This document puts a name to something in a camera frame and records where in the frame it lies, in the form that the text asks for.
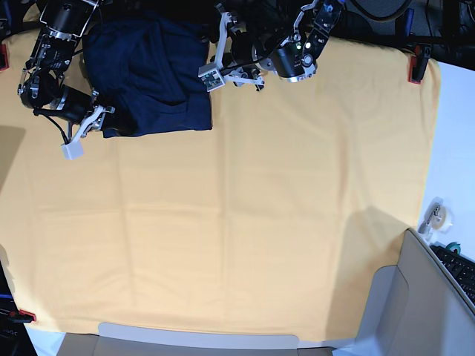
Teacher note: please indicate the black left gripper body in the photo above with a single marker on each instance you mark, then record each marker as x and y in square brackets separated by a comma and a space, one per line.
[223, 68]

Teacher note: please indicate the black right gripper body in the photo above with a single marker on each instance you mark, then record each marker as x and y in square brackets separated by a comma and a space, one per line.
[109, 124]

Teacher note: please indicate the blue long-sleeve T-shirt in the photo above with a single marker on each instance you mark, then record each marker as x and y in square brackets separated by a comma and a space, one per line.
[147, 69]

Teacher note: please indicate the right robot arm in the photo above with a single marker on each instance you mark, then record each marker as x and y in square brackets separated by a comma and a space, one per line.
[42, 87]

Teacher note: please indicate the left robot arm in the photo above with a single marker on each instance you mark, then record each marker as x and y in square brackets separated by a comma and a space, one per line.
[255, 38]

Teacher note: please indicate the red clamp top left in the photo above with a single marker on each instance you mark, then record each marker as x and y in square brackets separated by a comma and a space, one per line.
[3, 58]

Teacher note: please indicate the red clamp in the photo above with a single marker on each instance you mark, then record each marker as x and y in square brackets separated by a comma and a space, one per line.
[21, 316]
[3, 58]
[419, 62]

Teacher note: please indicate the yellow table cloth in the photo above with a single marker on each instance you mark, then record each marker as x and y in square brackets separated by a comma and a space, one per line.
[272, 222]

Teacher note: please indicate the red clamp top right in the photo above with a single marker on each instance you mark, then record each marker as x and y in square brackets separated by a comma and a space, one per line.
[419, 62]

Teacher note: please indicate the red clamp bottom left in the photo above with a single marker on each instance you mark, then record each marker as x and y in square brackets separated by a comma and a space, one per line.
[21, 316]

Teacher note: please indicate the clear tape roll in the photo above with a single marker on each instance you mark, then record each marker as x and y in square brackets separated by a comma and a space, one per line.
[438, 218]

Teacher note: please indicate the teal tape roll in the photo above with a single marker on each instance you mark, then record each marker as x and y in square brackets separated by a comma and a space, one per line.
[454, 247]

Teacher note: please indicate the cardboard box right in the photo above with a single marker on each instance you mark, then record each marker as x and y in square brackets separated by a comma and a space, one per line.
[416, 308]

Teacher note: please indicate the black keyboard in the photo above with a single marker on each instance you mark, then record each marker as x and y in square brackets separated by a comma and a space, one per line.
[461, 269]

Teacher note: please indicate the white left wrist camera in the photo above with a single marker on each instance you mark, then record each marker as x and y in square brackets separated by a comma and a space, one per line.
[210, 74]

